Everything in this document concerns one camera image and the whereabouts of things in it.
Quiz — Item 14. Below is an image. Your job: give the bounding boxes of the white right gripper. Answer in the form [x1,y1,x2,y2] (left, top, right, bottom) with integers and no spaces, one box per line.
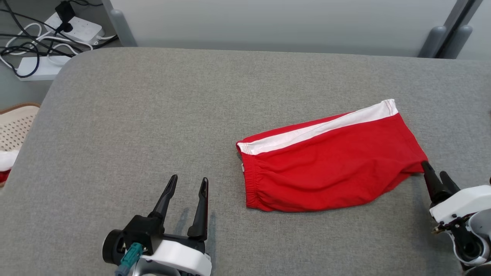
[421,161,491,231]

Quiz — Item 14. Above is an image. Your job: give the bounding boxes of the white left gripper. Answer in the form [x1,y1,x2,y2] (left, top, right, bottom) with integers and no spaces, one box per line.
[132,174,213,276]

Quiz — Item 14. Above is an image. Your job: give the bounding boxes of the red shorts with white stripe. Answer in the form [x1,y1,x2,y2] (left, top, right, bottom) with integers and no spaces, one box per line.
[236,99,428,213]

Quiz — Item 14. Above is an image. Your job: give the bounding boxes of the narrow white partition panel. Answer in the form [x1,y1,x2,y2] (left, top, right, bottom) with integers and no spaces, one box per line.
[458,0,491,61]

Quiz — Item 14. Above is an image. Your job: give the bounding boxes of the red and white basket garment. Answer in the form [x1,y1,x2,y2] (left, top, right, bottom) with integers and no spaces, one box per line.
[0,149,20,185]

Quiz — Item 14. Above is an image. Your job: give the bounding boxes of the beige perforated laundry basket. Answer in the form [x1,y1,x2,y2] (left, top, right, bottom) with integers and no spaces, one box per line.
[0,102,41,189]

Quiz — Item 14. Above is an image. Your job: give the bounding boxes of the plain white power strip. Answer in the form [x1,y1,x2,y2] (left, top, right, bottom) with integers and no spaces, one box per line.
[16,55,72,82]

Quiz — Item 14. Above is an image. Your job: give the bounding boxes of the white power strip with sockets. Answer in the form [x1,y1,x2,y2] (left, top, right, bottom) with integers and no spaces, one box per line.
[45,13,105,43]

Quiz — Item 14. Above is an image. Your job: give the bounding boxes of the wide white partition panel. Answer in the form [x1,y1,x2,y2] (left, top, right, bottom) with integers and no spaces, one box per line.
[101,0,467,59]

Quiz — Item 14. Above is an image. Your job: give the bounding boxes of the black power adapter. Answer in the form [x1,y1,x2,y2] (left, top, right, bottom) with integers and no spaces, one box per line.
[54,0,76,33]

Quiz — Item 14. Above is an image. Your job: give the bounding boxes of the teal left camera connector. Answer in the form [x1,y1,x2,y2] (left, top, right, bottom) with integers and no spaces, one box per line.
[115,242,143,276]

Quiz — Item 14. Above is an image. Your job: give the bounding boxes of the white power strip cord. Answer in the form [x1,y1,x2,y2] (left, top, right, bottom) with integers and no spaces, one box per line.
[95,34,118,49]

